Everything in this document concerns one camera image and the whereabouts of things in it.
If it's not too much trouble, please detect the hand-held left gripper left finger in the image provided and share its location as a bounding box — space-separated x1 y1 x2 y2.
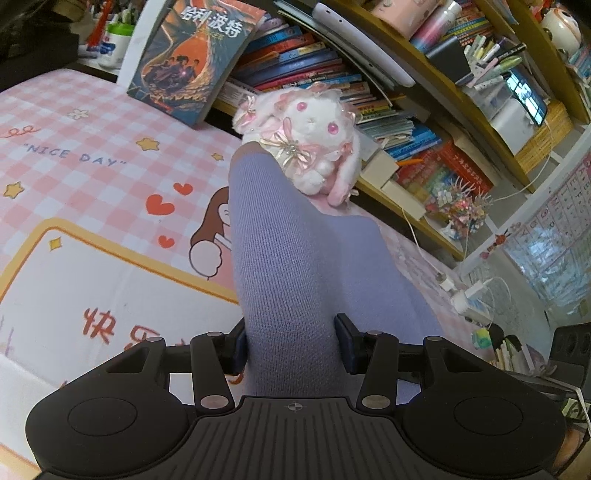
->
104 318 251 414

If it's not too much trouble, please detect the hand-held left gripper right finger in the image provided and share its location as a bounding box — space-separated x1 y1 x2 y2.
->
334 313 485 412

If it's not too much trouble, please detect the pink and purple knit sweater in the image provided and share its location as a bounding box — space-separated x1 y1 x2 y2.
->
228 143 445 408

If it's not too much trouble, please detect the green yellow small toy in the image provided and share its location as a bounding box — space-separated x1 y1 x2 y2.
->
470 325 493 352

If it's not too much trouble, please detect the white power strip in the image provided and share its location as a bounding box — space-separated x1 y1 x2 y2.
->
450 291 494 325

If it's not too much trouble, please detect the white charger block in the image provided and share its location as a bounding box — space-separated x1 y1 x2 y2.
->
464 276 496 302

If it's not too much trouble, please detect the colourful paper flower bouquet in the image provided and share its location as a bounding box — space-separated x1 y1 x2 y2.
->
424 179 498 241

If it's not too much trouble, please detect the white pink plush bunny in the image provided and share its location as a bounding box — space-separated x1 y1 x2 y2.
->
231 82 366 209

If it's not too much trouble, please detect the pink checked desk mat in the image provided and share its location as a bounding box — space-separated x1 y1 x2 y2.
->
0 69 502 480

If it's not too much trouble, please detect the black smartphone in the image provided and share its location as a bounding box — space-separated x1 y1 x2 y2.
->
502 66 551 128

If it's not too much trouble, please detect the wooden bookshelf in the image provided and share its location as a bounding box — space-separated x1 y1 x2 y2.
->
211 0 591 265

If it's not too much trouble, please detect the row of colourful books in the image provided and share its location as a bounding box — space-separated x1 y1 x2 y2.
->
216 14 496 205

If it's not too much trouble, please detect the illustrated paperback book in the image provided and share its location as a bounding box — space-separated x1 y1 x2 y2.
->
126 0 267 128

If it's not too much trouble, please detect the bunch of marker pens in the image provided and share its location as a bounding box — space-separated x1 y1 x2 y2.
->
462 36 528 89

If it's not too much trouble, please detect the white tablet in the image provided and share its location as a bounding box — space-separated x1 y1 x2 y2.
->
272 0 417 89

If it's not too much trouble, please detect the white ceramic jar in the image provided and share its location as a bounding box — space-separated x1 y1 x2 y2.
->
539 4 583 57

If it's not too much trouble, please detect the white bottle with green cap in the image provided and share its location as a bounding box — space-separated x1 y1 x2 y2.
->
96 20 137 71

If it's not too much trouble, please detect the pink cup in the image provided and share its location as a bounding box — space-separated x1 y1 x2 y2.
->
371 0 440 38

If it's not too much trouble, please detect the white charging cable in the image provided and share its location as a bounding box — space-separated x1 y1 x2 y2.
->
401 207 445 278

